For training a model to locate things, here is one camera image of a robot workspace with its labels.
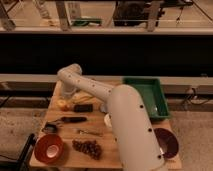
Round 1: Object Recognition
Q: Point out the white cup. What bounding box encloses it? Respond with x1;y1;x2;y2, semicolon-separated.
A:
104;114;112;128

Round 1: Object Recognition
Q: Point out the orange apple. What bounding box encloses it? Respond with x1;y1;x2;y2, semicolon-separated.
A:
57;99;70;111

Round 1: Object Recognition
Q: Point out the black rectangular block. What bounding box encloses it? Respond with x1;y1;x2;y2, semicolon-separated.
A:
74;104;93;112

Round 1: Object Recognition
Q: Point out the green plastic tray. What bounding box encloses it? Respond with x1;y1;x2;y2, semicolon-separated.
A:
122;77;170;121

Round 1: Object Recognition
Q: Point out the purple bowl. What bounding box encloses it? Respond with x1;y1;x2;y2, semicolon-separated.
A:
154;128;179;159

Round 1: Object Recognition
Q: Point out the bunch of dark grapes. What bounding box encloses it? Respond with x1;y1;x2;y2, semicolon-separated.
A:
72;140;102;160

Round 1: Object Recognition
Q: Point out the black handled tool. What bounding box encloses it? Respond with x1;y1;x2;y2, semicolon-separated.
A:
52;117;87;124

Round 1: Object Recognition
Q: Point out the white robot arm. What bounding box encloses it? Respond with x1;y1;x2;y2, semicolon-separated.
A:
57;64;168;171

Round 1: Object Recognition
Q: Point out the metal key tool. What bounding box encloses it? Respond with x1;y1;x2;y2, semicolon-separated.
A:
77;130;103;137

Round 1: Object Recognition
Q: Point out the black chair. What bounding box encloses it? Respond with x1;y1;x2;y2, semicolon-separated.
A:
0;133;36;171

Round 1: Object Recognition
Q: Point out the small black clip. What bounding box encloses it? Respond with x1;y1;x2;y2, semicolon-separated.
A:
43;123;57;133

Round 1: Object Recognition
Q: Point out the yellow banana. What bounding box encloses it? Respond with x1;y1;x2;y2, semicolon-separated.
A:
71;93;93;104

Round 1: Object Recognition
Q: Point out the red bowl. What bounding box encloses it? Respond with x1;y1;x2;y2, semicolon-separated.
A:
34;134;64;164

